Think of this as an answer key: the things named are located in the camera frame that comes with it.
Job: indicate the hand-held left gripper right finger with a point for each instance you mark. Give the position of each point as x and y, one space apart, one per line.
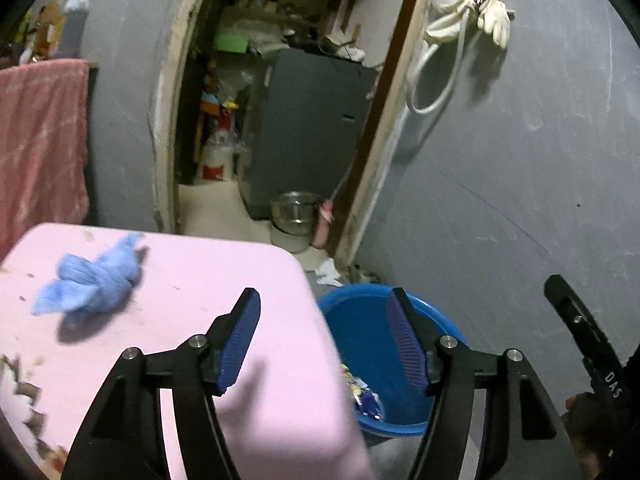
405 347

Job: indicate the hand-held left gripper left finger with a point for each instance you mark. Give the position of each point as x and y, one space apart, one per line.
240 342

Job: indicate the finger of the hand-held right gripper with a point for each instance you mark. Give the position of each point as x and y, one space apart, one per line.
570 310

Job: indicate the blue plastic bucket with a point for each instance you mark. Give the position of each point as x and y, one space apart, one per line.
365 330

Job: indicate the person's right hand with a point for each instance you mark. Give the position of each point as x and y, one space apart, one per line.
580 410

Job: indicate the crumpled blue yellow wrappers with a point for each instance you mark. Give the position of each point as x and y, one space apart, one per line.
365 395

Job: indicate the white paper scraps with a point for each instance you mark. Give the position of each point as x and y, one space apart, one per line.
327 269

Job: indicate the white pot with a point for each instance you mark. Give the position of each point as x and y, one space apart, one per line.
290 241

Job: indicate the steel bowl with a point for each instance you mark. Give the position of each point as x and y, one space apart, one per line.
295 210

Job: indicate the pink bottle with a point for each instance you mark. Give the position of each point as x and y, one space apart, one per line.
324 225

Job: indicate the crumpled blue cloth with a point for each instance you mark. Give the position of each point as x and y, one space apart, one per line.
95 275

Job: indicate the white sack red label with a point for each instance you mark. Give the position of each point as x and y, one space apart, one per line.
217 155

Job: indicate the grey cabinet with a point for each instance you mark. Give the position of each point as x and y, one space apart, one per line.
310 125

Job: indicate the pink towel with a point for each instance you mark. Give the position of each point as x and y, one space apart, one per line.
40 140

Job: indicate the green plastic box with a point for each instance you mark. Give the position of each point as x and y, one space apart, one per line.
231 43

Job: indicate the white rubber glove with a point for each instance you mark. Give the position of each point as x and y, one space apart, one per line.
495 15

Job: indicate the dishes pile on cabinet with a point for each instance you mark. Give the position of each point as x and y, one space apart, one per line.
330 45

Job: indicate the amber bottle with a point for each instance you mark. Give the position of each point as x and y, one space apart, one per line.
50 27

